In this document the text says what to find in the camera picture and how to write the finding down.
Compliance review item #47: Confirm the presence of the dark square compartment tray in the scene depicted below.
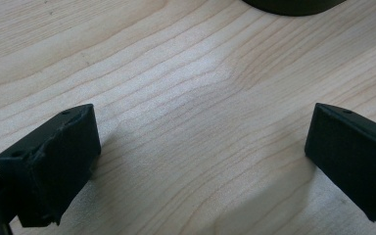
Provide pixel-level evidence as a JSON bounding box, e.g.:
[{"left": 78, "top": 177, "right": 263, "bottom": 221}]
[{"left": 240, "top": 0, "right": 348, "bottom": 18}]

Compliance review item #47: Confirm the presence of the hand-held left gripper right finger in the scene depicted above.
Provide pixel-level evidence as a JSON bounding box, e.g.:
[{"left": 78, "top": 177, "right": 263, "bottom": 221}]
[{"left": 304, "top": 102, "right": 376, "bottom": 225}]

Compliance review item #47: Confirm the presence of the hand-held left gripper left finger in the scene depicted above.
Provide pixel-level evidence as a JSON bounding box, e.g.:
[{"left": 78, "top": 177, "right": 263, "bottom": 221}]
[{"left": 0, "top": 103, "right": 103, "bottom": 229}]

